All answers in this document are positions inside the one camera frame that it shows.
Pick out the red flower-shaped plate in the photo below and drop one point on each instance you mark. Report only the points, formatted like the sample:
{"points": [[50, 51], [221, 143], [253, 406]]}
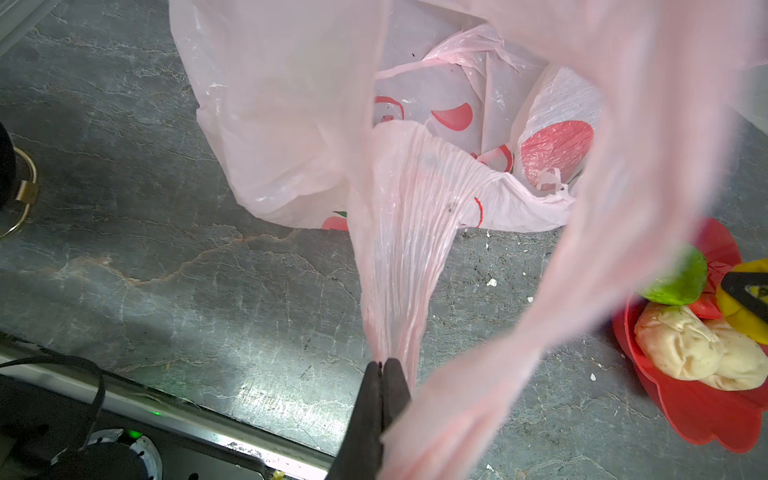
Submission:
{"points": [[697, 412]]}

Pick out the pink plastic bag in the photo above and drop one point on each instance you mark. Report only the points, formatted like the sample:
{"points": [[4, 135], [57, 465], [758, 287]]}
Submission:
{"points": [[286, 101]]}

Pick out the red fake fruit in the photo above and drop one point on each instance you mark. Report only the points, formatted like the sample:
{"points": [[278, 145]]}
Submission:
{"points": [[705, 307]]}

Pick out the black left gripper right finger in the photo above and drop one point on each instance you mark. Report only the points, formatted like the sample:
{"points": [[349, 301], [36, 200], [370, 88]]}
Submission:
{"points": [[395, 392]]}

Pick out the small round black-top container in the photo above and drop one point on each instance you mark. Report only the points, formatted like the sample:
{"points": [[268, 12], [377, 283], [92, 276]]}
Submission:
{"points": [[19, 180]]}

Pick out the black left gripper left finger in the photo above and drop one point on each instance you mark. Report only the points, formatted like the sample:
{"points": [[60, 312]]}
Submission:
{"points": [[360, 454]]}

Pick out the yellow fake round fruit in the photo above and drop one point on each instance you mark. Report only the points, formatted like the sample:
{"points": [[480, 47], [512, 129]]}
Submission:
{"points": [[738, 318]]}

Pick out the beige fake bun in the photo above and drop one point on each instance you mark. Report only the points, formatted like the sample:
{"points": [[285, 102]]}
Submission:
{"points": [[677, 342], [744, 364]]}

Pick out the green fake fruit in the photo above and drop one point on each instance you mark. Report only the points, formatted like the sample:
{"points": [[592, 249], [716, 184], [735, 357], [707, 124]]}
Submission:
{"points": [[681, 284]]}

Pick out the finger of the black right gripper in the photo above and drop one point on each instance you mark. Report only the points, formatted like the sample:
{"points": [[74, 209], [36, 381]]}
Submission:
{"points": [[745, 289]]}

